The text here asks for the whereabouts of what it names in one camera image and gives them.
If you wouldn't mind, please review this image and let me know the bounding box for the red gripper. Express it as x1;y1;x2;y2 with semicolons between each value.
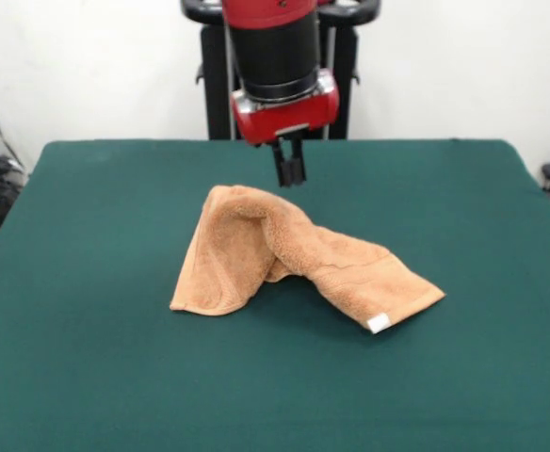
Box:
231;86;341;188

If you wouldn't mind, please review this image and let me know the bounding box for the tan terry towel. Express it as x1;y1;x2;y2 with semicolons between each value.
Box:
169;184;447;335

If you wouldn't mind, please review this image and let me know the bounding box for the dark green table cloth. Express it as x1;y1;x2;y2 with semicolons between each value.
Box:
0;138;550;452

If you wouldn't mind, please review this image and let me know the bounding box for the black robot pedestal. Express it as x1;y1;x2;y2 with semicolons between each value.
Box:
179;0;380;141

